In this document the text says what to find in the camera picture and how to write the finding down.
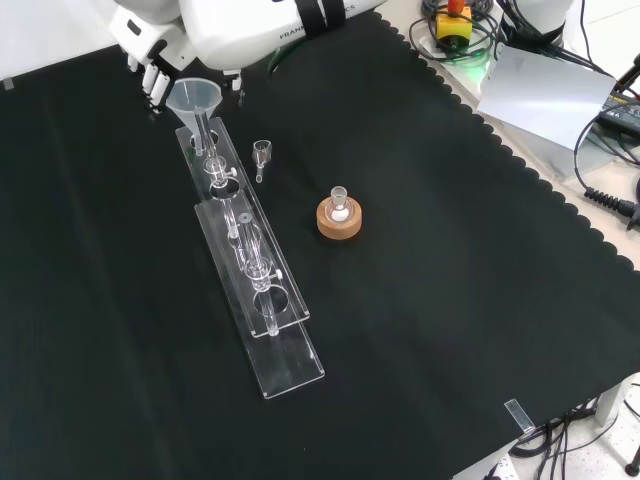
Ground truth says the round-bottom glass flask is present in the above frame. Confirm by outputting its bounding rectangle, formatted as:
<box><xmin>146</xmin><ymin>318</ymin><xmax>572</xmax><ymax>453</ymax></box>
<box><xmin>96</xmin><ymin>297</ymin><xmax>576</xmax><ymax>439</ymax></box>
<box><xmin>326</xmin><ymin>185</ymin><xmax>352</xmax><ymax>224</ymax></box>

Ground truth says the black cable with ribbed plug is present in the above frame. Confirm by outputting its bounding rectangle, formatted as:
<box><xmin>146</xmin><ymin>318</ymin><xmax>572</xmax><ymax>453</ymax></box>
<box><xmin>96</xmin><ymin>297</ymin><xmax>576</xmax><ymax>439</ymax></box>
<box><xmin>583</xmin><ymin>185</ymin><xmax>640</xmax><ymax>224</ymax></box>

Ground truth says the black cloth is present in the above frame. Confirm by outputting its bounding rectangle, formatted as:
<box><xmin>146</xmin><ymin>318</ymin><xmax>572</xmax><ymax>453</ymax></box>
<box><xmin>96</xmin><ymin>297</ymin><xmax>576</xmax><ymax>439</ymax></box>
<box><xmin>0</xmin><ymin>9</ymin><xmax>640</xmax><ymax>480</ymax></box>

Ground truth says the white table leg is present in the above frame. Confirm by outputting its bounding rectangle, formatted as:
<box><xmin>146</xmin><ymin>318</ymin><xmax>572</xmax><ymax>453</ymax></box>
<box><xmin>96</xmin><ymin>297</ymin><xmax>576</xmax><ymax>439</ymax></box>
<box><xmin>596</xmin><ymin>383</ymin><xmax>624</xmax><ymax>427</ymax></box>

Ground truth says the black cable loop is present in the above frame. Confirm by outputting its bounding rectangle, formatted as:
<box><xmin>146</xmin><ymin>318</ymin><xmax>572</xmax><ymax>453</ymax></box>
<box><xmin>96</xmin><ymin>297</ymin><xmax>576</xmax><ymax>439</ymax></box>
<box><xmin>571</xmin><ymin>107</ymin><xmax>640</xmax><ymax>197</ymax></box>

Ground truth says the black power supply box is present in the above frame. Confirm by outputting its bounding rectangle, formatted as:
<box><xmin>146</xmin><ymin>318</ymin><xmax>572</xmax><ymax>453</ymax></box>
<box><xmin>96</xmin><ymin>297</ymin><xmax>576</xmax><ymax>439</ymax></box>
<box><xmin>596</xmin><ymin>91</ymin><xmax>640</xmax><ymax>137</ymax></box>

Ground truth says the translucent plastic funnel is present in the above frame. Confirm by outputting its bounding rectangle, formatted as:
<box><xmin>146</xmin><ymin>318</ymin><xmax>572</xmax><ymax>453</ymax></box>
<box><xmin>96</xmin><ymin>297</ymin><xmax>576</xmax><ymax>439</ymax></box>
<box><xmin>165</xmin><ymin>77</ymin><xmax>214</xmax><ymax>154</ymax></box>

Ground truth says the cork ring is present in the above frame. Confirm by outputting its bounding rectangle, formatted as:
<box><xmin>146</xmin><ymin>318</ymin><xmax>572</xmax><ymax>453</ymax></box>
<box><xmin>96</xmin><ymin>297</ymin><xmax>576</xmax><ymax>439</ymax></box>
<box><xmin>315</xmin><ymin>196</ymin><xmax>363</xmax><ymax>243</ymax></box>

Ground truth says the pale board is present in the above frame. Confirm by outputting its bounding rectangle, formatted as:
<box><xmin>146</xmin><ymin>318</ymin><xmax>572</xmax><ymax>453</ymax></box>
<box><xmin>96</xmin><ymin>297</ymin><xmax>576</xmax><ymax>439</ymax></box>
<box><xmin>476</xmin><ymin>41</ymin><xmax>617</xmax><ymax>152</ymax></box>

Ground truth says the yellow stop button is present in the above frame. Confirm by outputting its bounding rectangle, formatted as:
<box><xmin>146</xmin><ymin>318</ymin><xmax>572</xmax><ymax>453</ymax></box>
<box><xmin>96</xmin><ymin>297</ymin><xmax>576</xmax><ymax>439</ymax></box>
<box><xmin>433</xmin><ymin>0</ymin><xmax>474</xmax><ymax>52</ymax></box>

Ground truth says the clear acrylic funnel stand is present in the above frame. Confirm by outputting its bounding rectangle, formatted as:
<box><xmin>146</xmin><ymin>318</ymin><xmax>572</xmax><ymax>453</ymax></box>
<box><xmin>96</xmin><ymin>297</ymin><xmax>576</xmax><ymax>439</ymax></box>
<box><xmin>174</xmin><ymin>116</ymin><xmax>327</xmax><ymax>402</ymax></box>

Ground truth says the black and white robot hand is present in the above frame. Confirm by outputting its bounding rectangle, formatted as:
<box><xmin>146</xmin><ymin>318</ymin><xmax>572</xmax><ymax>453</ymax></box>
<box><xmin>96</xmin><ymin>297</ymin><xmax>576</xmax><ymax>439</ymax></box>
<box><xmin>109</xmin><ymin>6</ymin><xmax>247</xmax><ymax>117</ymax></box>

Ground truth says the clear glass weighing funnel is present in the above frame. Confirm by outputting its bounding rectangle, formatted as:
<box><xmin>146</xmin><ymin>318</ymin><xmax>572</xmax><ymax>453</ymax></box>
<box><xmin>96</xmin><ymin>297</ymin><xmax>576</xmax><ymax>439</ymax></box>
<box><xmin>251</xmin><ymin>139</ymin><xmax>275</xmax><ymax>183</ymax></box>

